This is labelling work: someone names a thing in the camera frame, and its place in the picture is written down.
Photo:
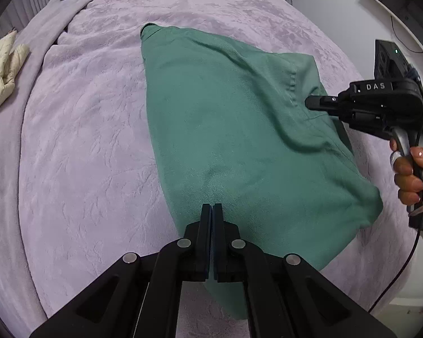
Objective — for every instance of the cream puffer jacket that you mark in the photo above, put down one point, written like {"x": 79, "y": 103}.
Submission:
{"x": 1, "y": 74}

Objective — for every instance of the person's right hand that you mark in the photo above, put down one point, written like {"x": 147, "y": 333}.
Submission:
{"x": 407, "y": 179}

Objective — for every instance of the green shirt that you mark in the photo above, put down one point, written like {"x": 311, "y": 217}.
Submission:
{"x": 232, "y": 130}

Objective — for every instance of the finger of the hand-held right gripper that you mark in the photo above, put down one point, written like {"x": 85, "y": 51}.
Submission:
{"x": 320, "y": 102}

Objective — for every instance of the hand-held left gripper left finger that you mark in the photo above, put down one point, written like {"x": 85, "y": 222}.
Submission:
{"x": 206, "y": 225}

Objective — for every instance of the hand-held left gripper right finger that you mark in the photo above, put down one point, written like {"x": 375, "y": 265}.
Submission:
{"x": 218, "y": 225}

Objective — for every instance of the purple blanket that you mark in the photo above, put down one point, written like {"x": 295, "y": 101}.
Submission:
{"x": 91, "y": 148}

